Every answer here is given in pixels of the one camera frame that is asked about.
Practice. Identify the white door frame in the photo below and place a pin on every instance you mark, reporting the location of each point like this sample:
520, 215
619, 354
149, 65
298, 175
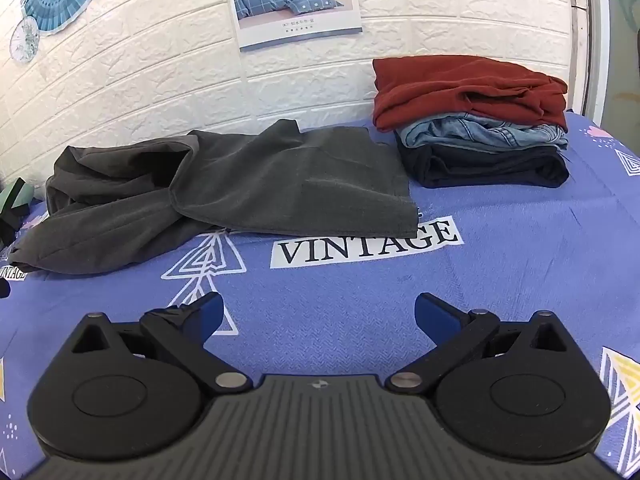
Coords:
592, 35

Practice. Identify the folded dark navy garment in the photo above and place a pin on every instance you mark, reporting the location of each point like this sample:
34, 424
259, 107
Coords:
490, 165

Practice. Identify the folded light blue jeans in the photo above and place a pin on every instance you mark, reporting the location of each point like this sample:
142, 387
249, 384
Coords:
480, 132

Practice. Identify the dark grey pants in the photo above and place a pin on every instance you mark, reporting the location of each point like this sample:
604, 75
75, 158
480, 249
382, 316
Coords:
280, 185

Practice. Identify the wall poster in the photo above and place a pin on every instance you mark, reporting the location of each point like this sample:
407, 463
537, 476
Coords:
292, 0

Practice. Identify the small pale paper fan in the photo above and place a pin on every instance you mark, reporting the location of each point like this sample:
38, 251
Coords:
25, 39

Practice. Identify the blue printed bed sheet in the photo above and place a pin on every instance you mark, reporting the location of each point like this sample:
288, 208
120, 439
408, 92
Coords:
350, 300

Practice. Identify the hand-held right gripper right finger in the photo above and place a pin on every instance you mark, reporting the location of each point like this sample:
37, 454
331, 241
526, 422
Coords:
431, 312

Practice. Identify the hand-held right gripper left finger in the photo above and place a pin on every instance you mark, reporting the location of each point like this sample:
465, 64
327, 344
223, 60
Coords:
207, 312

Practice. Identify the folded red garment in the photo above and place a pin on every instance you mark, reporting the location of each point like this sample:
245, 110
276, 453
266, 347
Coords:
465, 90

